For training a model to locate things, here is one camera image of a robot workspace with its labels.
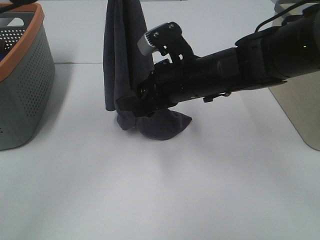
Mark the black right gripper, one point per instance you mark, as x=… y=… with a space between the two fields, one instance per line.
x=165 y=87

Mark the dark navy towel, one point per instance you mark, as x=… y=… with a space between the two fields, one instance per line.
x=124 y=67

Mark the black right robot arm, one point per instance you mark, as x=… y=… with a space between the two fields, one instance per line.
x=262 y=59

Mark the grey basket with orange rim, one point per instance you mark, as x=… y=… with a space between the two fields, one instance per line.
x=26 y=74

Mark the dark items inside grey basket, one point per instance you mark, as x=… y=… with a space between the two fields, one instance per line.
x=3 y=52

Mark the beige basket with grey rim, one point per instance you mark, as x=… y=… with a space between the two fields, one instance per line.
x=300 y=112

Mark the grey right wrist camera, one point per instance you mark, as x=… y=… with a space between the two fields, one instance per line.
x=168 y=40

